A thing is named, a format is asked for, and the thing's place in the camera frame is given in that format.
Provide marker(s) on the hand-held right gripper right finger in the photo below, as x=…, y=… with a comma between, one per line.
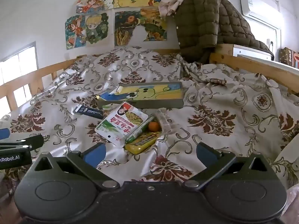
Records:
x=205, y=154

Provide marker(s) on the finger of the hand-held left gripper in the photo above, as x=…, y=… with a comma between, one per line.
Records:
x=28, y=142
x=4, y=133

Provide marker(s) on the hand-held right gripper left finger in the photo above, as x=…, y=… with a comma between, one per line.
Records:
x=95, y=154

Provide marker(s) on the white green snack packet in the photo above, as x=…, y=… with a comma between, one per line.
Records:
x=119, y=123

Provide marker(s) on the dark blue snack packet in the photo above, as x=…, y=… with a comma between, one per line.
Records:
x=90, y=112

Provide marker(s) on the yellow snack packet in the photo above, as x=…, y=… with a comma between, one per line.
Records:
x=140, y=145

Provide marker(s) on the clear rice cracker packet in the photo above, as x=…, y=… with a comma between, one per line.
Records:
x=166, y=123

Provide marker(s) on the small orange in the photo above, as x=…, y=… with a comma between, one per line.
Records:
x=154, y=126

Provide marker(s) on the grey rectangular tray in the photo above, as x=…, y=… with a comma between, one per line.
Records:
x=140, y=104

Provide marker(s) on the green white tube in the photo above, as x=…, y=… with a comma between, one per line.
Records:
x=135, y=134

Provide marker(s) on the small green white packet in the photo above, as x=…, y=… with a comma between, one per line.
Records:
x=108, y=106

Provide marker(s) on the floral printed blanket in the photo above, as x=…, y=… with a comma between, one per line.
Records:
x=222, y=102

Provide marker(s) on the window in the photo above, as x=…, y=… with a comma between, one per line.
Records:
x=21, y=74

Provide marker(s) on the pink fleece cloth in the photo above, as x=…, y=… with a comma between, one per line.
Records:
x=292, y=203

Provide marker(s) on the white cabinet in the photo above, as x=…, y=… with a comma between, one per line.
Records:
x=252, y=52

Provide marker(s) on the brown printed bag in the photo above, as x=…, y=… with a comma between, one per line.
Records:
x=288, y=57

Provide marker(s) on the olive puffer jacket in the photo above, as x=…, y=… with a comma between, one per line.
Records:
x=201, y=21

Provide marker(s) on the white air conditioner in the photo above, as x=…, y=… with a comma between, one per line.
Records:
x=259, y=7

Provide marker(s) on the wooden bed frame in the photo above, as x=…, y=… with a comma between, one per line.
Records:
x=257, y=66

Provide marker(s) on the two figure wall poster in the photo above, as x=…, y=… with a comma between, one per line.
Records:
x=86, y=30

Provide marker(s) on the yellow brown wall poster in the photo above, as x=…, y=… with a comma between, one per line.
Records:
x=130, y=28

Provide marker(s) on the red haired figure wall poster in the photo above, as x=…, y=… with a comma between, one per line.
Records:
x=90, y=4

